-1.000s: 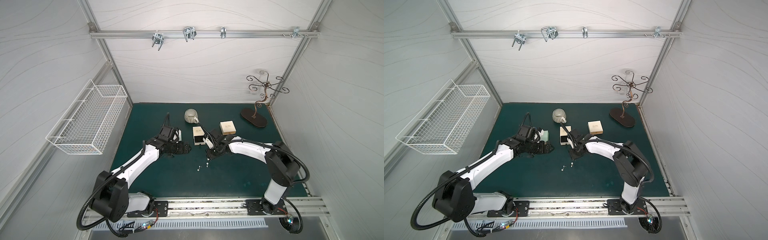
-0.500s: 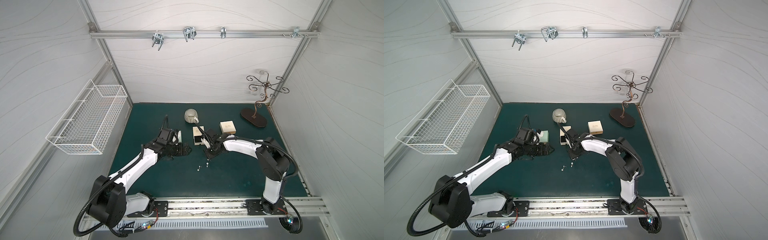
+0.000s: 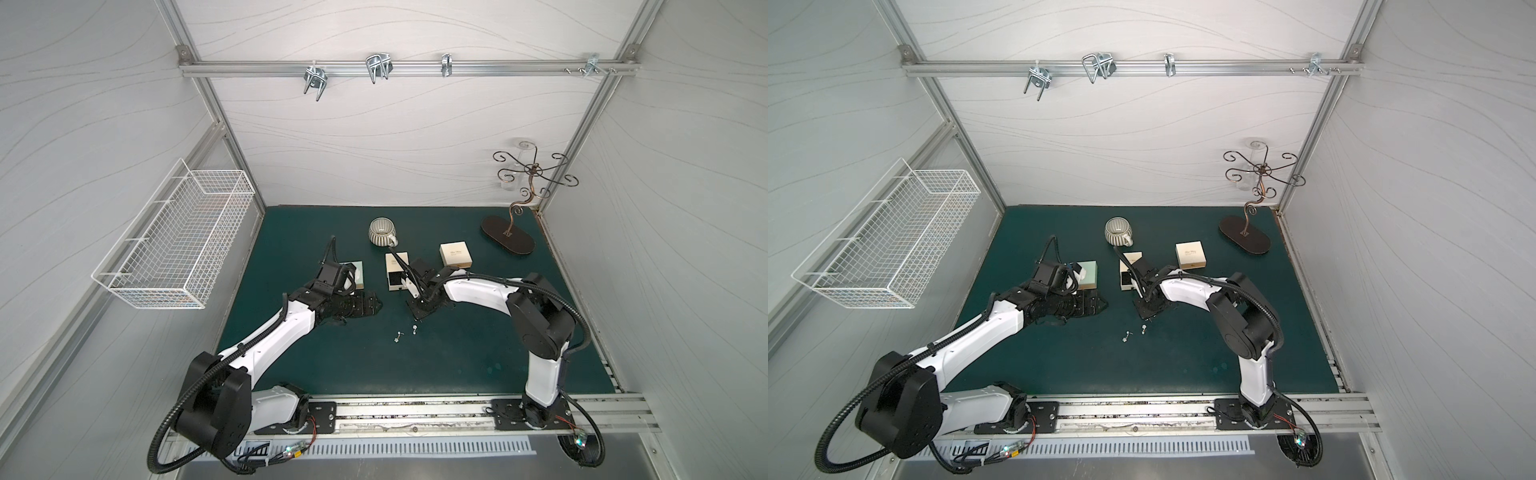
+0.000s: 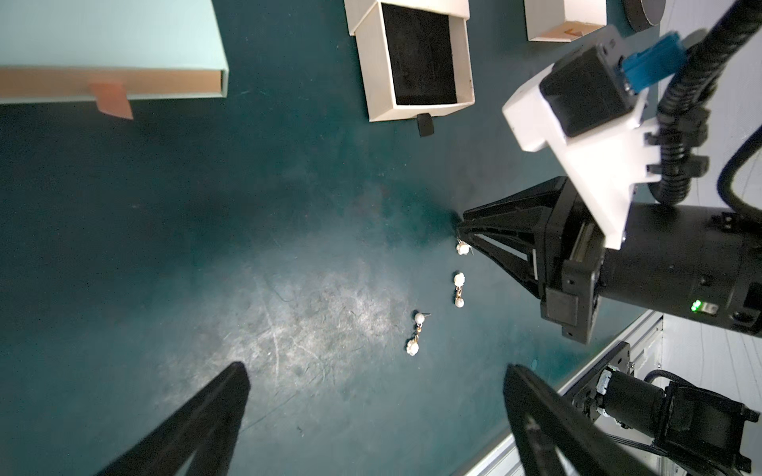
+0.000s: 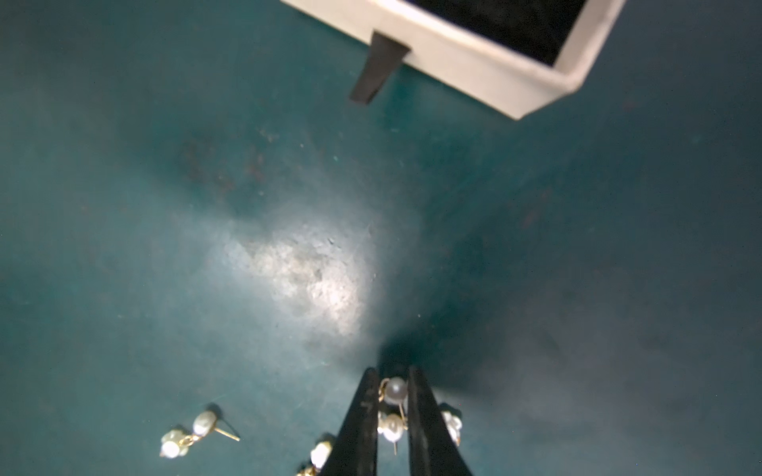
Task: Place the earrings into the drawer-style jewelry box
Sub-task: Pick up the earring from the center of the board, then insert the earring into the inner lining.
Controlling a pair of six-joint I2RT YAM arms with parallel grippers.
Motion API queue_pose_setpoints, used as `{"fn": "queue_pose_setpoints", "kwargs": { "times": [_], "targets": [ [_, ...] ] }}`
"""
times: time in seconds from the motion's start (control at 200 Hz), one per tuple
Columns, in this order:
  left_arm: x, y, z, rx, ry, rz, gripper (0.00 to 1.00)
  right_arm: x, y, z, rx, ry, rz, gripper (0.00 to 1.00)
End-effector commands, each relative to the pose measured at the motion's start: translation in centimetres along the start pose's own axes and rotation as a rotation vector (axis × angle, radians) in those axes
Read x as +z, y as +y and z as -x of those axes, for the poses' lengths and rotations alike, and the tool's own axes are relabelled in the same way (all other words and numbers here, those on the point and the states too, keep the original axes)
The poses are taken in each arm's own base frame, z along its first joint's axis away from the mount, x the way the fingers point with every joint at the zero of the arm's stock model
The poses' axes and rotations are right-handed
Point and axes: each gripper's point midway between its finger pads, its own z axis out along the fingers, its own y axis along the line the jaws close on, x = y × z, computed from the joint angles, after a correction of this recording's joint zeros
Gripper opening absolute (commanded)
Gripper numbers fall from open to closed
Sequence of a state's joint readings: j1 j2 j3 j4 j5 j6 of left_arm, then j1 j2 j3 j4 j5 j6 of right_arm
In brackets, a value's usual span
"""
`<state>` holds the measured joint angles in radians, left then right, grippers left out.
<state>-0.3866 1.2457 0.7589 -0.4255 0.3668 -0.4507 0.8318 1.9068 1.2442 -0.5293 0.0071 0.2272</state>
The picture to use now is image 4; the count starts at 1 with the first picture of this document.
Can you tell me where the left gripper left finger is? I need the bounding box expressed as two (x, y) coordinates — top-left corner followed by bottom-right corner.
(99, 361), (251, 475)

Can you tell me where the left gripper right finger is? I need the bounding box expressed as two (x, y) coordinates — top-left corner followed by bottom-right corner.
(503, 364), (653, 475)

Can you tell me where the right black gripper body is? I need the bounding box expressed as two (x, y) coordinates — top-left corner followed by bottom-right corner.
(538, 178), (761, 343)

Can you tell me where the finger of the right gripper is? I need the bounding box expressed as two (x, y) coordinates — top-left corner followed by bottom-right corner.
(470, 233), (544, 299)
(456, 177), (566, 236)

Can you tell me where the pearl drop earring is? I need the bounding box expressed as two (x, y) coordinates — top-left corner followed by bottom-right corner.
(456, 239), (472, 256)
(454, 273), (466, 309)
(405, 311), (430, 357)

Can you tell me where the small cream jewelry box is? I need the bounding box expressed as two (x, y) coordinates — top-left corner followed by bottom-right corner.
(344, 0), (475, 137)

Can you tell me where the large cream jewelry box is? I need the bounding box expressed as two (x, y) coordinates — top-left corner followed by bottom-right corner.
(524, 0), (607, 43)

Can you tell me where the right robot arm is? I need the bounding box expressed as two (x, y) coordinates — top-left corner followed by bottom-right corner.
(456, 1), (761, 343)

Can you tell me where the black metal jewelry stand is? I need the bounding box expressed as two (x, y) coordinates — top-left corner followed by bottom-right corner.
(622, 0), (667, 32)

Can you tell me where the mint green jewelry box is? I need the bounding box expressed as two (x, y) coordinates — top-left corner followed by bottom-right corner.
(1, 1), (229, 119)

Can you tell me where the dark green table mat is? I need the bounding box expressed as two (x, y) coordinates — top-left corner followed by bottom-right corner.
(1, 1), (641, 475)

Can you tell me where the aluminium front rail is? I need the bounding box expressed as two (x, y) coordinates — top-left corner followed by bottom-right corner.
(463, 308), (665, 476)

